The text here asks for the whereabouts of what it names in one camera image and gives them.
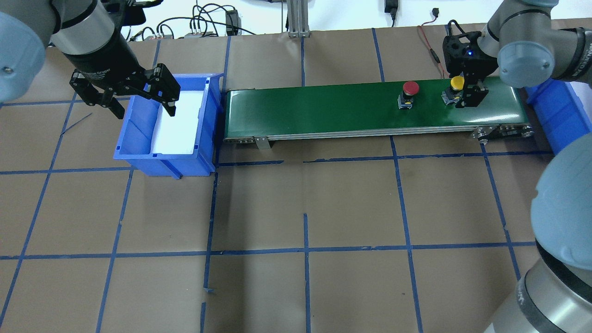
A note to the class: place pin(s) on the blue right plastic bin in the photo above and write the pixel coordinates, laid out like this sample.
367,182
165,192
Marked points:
563,110

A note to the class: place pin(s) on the blue plastic bin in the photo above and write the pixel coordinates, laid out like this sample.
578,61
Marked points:
563,110
134,142

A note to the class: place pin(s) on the white foam pad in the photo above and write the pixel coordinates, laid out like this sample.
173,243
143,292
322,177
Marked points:
176,135

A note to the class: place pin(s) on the yellow push button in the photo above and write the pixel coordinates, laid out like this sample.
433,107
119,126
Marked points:
454,91

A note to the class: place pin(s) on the red push button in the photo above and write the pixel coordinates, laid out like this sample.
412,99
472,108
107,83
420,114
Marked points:
406,97

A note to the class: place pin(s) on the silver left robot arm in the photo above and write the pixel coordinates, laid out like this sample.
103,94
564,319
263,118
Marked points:
88,33

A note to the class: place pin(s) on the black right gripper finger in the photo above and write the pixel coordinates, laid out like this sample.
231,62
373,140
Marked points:
472,95

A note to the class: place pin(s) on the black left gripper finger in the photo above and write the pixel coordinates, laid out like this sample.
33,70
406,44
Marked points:
170,108
115,107

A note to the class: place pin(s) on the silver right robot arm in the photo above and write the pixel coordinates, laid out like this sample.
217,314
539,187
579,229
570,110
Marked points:
554,296

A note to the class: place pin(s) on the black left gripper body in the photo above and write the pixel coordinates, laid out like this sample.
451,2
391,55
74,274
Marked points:
102,57

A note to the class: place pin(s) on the aluminium frame post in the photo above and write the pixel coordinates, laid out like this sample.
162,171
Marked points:
297,19

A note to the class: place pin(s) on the green conveyor belt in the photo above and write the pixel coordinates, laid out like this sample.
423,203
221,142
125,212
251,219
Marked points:
371,109

